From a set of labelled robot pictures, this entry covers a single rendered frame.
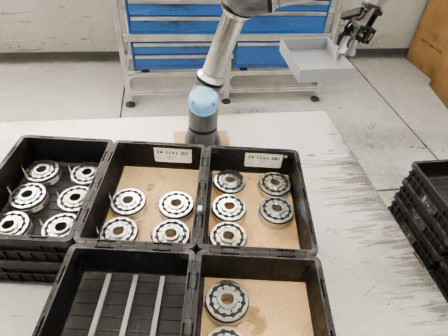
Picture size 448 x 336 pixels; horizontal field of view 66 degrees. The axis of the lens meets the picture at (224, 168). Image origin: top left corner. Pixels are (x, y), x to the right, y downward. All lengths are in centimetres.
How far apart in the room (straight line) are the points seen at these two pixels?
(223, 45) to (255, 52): 161
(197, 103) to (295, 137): 52
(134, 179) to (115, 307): 43
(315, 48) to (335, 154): 45
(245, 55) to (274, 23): 33
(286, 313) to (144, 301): 34
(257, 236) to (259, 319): 24
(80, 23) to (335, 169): 293
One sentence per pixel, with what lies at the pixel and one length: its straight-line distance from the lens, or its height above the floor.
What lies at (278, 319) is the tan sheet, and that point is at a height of 83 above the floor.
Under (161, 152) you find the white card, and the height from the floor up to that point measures 90.
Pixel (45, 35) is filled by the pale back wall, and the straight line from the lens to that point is 390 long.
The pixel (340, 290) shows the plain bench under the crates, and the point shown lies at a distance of 113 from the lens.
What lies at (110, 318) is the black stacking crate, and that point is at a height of 83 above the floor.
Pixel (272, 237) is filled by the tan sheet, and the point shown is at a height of 83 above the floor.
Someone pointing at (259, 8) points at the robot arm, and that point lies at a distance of 116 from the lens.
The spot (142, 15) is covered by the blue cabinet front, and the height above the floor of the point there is 74.
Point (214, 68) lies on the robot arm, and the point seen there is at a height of 102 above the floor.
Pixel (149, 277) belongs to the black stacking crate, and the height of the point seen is 83.
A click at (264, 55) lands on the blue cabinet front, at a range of 296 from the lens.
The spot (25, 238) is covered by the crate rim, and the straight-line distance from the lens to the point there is 96.
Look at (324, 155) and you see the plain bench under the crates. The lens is 153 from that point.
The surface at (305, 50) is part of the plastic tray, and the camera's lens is 154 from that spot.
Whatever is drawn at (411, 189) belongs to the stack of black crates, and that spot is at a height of 48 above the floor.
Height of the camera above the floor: 163
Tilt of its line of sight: 43 degrees down
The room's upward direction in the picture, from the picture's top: 4 degrees clockwise
